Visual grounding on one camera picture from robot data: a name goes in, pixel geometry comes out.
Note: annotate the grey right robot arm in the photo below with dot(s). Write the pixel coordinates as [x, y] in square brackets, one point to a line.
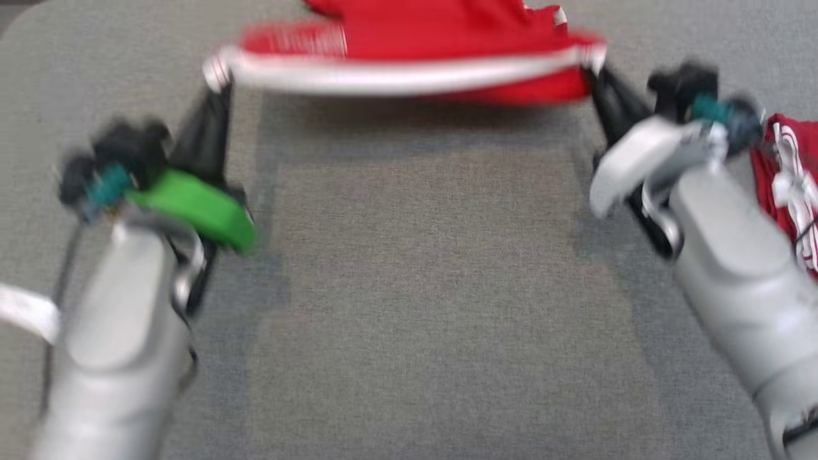
[741, 275]

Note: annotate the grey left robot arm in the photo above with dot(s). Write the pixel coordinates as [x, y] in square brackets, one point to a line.
[121, 358]

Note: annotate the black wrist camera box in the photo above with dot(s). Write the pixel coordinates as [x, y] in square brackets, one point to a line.
[128, 153]
[680, 86]

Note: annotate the red shorts white stripe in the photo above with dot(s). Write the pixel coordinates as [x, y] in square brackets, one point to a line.
[415, 38]

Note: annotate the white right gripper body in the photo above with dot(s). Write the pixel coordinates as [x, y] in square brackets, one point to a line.
[639, 160]

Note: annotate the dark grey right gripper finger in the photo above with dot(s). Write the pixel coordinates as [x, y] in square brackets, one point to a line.
[607, 112]
[629, 102]

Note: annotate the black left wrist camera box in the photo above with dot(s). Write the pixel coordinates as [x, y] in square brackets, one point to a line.
[128, 153]

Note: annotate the red white lettered jersey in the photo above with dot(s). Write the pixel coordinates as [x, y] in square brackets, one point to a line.
[776, 185]

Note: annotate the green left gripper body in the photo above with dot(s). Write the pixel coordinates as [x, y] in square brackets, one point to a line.
[192, 204]

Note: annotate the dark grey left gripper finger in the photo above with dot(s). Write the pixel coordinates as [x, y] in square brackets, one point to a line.
[220, 140]
[192, 144]

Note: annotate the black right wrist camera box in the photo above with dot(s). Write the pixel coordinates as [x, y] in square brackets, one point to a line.
[680, 86]

